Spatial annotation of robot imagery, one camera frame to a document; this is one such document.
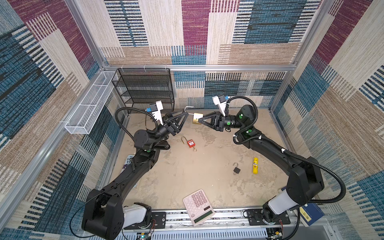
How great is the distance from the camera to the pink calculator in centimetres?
74

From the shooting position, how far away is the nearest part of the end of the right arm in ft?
2.02

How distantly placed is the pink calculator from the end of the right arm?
0.40m
